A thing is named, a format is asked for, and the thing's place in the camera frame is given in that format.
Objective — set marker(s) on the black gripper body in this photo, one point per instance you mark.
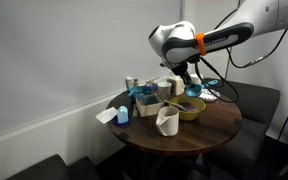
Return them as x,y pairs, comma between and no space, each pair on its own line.
181,70

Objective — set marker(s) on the blue plastic scoop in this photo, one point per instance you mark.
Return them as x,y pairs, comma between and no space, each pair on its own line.
195,90

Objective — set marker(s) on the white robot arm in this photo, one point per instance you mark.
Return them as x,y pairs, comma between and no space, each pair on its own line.
177,44

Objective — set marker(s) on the patterned paper cup back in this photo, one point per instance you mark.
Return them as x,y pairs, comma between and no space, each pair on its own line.
195,79

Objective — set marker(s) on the patterned paper cup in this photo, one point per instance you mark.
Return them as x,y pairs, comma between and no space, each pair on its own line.
195,79
164,90

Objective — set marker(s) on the patterned paper cup front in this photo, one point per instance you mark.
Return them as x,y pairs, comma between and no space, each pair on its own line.
164,90

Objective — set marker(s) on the white spoon in bowl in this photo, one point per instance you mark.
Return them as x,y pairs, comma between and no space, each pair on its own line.
175,104

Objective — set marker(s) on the colourful beads in bowl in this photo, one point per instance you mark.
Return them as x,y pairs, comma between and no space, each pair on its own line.
190,107

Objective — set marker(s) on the yellow-green bowl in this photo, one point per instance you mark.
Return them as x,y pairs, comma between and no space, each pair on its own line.
184,115

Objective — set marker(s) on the glass jar with powder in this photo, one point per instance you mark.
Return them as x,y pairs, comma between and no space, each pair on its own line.
177,85

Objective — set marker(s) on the blue measuring cups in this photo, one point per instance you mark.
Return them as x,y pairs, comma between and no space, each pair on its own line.
143,94

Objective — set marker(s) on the beige square box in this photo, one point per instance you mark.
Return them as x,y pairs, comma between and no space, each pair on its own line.
149,105

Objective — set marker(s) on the small spice jar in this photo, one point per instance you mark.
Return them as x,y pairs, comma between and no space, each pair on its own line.
129,82

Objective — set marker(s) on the round wooden table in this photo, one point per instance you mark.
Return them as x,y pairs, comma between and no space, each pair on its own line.
218,123

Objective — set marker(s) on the beige ceramic mug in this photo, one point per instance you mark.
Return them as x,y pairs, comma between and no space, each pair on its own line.
167,122

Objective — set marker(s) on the blue house-shaped container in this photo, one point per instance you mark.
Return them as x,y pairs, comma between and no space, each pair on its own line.
122,114

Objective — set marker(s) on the dark blue lid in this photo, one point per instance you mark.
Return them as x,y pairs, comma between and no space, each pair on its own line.
125,124

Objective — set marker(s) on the white paper napkin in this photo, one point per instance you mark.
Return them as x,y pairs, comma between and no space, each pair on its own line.
106,115

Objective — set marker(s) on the dark grey chair right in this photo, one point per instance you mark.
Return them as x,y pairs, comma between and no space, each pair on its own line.
257,105

